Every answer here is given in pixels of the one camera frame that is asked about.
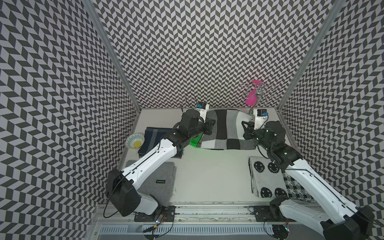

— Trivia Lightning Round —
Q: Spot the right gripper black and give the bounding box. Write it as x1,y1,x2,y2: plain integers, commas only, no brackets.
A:
241,120,273,153

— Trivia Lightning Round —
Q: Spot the green plastic basket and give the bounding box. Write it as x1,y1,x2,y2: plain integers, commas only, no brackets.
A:
190,134,204,148

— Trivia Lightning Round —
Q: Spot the black white checked scarf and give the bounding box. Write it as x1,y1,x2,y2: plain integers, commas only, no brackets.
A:
197,109,256,150

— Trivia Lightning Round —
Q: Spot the smiley face patterned scarf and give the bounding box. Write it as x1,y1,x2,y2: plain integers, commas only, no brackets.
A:
248,157,315,203

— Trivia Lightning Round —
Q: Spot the navy blue striped scarf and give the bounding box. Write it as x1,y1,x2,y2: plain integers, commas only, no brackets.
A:
138,127,171,158

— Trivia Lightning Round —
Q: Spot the grey scarf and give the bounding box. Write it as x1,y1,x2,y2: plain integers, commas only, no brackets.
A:
138,162,177,207

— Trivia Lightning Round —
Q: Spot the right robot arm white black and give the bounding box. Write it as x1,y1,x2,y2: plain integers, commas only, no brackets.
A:
242,121,375,240

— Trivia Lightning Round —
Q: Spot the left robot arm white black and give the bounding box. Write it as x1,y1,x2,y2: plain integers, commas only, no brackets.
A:
106,109,216,217

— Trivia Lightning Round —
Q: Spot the silver pink jewellery stand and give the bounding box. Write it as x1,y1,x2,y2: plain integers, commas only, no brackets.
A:
245,80,271,117

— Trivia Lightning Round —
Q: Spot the patterned ceramic bowl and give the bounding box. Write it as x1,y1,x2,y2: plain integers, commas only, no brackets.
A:
125,133,145,150

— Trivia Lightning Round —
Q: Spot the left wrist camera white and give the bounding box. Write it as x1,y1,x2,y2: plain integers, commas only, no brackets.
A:
196,102,210,121

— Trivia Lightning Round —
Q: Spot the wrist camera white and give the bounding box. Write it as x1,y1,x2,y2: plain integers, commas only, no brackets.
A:
253,109,269,130
196,102,210,121

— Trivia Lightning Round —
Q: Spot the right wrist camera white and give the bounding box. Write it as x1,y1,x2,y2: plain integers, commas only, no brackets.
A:
253,109,269,130

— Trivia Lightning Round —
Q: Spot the aluminium front rail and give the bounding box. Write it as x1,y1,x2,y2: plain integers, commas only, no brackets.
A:
89,203,343,226

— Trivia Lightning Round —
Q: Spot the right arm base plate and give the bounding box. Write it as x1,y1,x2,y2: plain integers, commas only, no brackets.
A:
250,206,295,223

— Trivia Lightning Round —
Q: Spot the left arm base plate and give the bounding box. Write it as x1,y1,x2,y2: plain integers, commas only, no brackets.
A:
134,205,176,223

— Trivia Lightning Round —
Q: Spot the right aluminium corner post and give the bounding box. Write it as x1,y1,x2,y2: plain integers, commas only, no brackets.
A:
277,0,346,112

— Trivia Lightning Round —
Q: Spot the aluminium corner post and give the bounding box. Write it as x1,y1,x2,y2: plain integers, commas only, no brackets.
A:
277,0,346,112
82,0,141,112

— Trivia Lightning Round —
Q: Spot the left aluminium corner post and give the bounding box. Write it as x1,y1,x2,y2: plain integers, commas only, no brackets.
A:
82,0,141,112

